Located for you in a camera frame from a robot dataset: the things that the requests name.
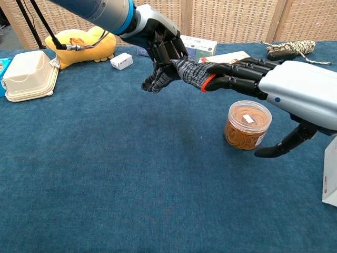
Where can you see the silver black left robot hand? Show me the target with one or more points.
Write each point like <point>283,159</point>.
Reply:
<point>155,31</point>

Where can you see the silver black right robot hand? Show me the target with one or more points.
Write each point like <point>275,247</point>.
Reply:
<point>302,89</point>

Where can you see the black gray knit glove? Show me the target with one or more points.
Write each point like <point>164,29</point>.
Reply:
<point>190,71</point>

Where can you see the gray blue left robot arm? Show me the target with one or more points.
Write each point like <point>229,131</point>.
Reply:
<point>105,10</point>

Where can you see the black stapler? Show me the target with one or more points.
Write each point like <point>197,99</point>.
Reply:
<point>281,55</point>

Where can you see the small white box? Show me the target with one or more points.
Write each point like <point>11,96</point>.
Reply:
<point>121,62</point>

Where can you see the multicolour tissue pack bundle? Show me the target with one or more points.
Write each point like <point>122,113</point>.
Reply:
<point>202,47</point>

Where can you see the clear jar of rubber bands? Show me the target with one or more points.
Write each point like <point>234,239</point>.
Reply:
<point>247,126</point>

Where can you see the yellow plush duck toy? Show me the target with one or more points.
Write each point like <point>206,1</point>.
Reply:
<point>88,57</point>

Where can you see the red white chocolate pie box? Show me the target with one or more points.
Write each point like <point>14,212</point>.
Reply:
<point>227,56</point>

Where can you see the woven wooden folding screen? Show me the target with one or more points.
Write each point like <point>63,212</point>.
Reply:
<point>231,21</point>

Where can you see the white paper box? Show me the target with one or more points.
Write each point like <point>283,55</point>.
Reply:
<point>331,176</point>

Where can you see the black tripod pole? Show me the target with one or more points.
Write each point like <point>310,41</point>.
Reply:
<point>27,19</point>

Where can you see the beige plastic lunch container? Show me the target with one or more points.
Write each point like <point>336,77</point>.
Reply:
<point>26,72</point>

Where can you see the blue tablecloth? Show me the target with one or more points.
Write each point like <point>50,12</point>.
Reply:
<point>131,184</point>

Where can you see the light blue box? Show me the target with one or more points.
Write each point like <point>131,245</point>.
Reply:
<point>3,67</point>

